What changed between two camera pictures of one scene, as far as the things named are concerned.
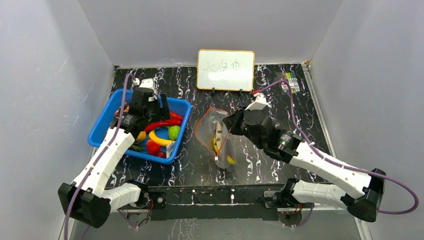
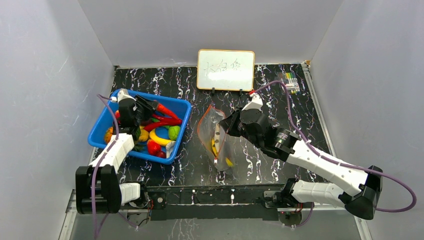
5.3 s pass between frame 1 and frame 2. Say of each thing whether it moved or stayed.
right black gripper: stayed
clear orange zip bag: stayed
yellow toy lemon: stayed
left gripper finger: moved
